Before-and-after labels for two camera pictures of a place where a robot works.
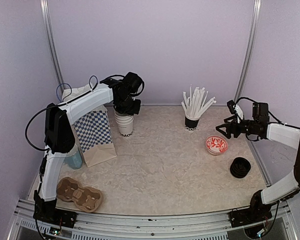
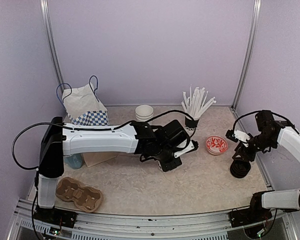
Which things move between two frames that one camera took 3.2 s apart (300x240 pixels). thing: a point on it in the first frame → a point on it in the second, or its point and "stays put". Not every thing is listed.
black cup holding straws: (191, 125) stays put
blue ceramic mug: (74, 158) stays put
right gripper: (229, 129) → (247, 155)
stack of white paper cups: (125, 124) → (144, 112)
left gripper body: (127, 106) → (163, 155)
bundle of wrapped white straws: (194, 105) stays put
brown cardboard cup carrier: (86, 198) stays put
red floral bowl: (216, 145) stays put
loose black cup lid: (240, 167) stays put
